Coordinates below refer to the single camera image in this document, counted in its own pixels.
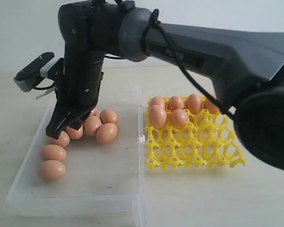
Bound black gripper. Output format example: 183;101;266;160
46;56;104;139

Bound clear plastic tray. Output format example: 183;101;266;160
6;86;146;227

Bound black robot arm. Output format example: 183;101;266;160
46;0;284;170

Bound yellow plastic egg tray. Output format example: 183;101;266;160
145;96;246;170

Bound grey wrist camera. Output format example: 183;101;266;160
13;52;63;92

